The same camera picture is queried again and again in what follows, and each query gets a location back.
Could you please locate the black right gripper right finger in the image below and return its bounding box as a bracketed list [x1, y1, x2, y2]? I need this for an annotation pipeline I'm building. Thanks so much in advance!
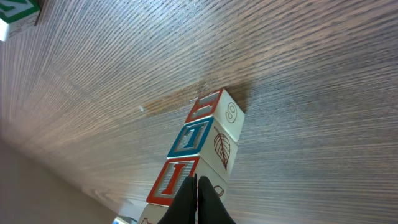
[197, 176, 236, 224]

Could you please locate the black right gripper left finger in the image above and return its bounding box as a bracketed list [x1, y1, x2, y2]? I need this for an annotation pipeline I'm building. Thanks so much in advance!
[158, 175, 197, 224]

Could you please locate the blue P letter block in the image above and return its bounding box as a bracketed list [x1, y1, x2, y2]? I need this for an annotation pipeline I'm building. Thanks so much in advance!
[137, 203, 169, 224]

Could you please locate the green V letter block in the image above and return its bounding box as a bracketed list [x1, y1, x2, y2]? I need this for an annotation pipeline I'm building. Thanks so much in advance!
[146, 156, 227, 206]

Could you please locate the green base tower block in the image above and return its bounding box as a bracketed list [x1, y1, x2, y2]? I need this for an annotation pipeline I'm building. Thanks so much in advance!
[185, 88, 245, 142]

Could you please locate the green N block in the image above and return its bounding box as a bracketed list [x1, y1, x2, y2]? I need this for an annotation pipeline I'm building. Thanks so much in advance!
[1, 0, 40, 42]

